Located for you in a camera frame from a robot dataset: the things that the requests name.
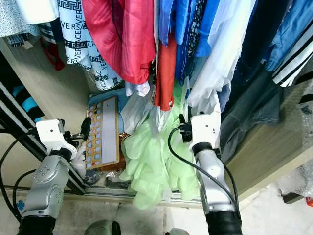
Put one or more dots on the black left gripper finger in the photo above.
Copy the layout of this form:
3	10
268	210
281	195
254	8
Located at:
86	126

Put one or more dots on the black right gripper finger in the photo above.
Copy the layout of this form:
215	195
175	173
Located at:
181	119

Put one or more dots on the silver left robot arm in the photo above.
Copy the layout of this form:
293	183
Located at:
46	191

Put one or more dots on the orange red garment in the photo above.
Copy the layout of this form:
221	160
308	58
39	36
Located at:
165	78

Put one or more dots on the light green tulle dress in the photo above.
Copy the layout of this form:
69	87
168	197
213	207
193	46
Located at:
149	156

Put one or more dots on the light wooden wardrobe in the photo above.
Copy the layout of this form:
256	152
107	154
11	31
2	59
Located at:
63	88

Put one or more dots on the teal blue cloth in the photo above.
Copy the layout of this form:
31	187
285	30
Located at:
120	94

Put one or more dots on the translucent white cloth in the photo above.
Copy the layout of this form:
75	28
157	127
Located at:
134	110

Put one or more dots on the black framed sliding door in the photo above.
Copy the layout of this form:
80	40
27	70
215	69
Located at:
24	128

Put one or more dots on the cyan black striped item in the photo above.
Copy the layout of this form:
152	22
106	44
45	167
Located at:
29	104

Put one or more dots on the dark grey jeans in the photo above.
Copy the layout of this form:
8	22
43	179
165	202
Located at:
254	107

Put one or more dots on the white sheer garment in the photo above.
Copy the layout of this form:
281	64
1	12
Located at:
222	54

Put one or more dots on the navy patterned garment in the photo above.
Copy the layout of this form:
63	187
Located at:
190	39

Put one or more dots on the white black lettered garment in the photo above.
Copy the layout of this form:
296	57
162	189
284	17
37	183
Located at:
73	34

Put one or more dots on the grey left robot leg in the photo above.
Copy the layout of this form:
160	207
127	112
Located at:
101	228

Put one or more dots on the grey robot leg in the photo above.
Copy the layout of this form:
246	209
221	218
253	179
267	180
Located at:
101	228
178	232

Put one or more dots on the bright blue garment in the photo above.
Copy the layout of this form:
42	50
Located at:
210	24

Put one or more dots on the grey right robot leg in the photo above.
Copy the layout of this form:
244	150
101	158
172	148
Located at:
178	232

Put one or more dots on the blue striped shirt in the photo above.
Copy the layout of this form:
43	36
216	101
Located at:
166	14

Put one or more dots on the dark navy garment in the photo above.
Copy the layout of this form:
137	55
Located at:
257	29

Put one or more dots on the clear bubble wrap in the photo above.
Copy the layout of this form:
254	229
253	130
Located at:
304	112

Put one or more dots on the black white striped garment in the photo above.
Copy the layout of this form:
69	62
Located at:
293	61

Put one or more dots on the plain white garment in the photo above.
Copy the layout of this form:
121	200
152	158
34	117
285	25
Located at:
36	10

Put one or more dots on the white dotted shirt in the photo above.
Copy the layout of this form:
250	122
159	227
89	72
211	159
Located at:
14	19

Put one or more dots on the blue denim garment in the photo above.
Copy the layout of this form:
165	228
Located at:
291	24

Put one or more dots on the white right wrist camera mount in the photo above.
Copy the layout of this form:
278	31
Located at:
205	128

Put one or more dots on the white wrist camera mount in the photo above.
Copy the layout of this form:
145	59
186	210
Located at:
49	132
205	128

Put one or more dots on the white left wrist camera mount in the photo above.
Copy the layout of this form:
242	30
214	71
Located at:
49	132

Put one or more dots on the metal sliding door rail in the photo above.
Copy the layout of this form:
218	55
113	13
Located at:
102	193

